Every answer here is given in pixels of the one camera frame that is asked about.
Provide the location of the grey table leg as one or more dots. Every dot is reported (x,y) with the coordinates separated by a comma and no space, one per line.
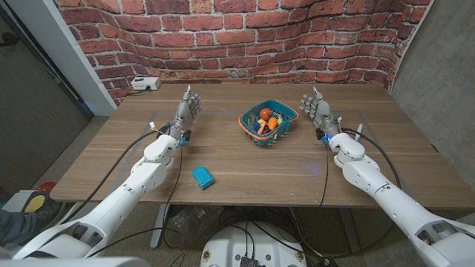
(349,230)

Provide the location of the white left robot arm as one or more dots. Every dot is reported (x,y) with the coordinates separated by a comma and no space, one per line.
(122,193)

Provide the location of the white toy airplane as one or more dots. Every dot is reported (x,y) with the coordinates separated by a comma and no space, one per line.
(358,130)

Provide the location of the teal basket with orange rim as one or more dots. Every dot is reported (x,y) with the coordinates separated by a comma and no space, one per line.
(287,124)

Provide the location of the red round toy fruit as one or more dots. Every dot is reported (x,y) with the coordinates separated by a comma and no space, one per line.
(265,113)

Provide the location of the yellow and red button box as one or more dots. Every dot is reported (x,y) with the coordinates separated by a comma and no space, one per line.
(34,203)

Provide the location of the blue grey fabric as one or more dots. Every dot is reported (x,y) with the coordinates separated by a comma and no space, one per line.
(15,226)

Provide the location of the clear plastic bag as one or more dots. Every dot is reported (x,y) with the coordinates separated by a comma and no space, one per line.
(193,219)

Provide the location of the white power socket box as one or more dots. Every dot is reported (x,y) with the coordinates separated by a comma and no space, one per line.
(144,83)

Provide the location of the orange toy fruit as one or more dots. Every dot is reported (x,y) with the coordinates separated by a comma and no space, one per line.
(272,123)

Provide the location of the white robot torso edge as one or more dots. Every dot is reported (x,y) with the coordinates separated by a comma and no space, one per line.
(74,262)

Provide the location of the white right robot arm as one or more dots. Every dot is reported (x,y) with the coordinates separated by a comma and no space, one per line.
(389,200)

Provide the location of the blue toy block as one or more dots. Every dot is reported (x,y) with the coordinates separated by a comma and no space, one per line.
(256,126)

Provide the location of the teal toy phone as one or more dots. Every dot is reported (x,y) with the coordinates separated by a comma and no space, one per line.
(203,177)

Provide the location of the red brick print backdrop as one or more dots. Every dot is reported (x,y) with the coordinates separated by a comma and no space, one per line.
(237,37)

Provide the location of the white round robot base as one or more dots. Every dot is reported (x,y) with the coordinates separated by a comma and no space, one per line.
(230,244)

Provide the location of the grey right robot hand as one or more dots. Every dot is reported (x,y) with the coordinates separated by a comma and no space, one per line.
(323,113)

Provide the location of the white table leg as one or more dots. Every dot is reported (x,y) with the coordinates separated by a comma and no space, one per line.
(159,226)

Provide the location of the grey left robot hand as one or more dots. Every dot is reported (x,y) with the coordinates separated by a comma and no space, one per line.
(184,113)

